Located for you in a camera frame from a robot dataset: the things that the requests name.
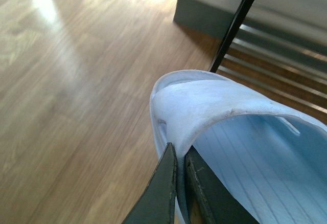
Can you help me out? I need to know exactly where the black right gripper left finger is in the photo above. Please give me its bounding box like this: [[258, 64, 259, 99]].
[[123, 143, 177, 223]]

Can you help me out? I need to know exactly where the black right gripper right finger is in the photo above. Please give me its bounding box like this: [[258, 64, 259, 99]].
[[184, 148, 253, 223]]

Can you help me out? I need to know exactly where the black metal shoe rack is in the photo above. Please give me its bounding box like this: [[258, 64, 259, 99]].
[[210, 0, 326, 121]]

